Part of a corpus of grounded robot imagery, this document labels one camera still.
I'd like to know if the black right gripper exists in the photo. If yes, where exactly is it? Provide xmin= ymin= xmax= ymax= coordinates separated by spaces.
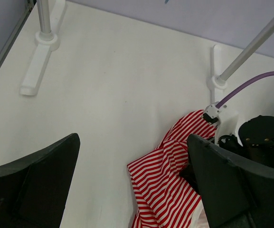
xmin=208 ymin=115 xmax=274 ymax=168

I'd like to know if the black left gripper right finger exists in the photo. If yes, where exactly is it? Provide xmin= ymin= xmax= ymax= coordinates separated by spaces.
xmin=187 ymin=134 xmax=274 ymax=228

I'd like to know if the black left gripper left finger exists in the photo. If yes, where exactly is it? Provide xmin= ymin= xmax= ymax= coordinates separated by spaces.
xmin=0 ymin=133 xmax=80 ymax=228

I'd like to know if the red white striped tank top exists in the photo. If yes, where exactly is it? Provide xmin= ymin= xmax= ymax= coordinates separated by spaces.
xmin=127 ymin=110 xmax=216 ymax=228

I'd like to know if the white garment rack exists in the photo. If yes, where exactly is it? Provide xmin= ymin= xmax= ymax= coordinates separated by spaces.
xmin=19 ymin=0 xmax=274 ymax=108

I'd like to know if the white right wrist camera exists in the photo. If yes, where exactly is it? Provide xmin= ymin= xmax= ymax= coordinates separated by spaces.
xmin=203 ymin=102 xmax=239 ymax=145

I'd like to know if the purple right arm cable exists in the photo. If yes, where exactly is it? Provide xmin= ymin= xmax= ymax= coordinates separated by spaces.
xmin=216 ymin=70 xmax=274 ymax=109

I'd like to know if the aluminium frame post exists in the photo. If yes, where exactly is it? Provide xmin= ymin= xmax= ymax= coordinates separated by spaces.
xmin=0 ymin=0 xmax=36 ymax=65

